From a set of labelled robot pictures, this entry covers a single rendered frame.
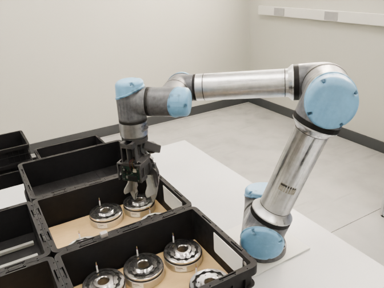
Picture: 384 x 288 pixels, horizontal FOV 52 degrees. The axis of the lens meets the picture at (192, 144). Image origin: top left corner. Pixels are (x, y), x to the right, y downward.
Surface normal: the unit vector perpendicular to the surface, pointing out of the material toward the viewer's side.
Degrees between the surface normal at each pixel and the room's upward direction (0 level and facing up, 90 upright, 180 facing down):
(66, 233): 0
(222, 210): 0
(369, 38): 90
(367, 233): 0
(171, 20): 90
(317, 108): 83
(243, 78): 46
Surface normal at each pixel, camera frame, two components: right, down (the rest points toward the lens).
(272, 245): -0.22, 0.51
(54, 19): 0.51, 0.32
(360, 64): -0.86, 0.24
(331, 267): -0.04, -0.92
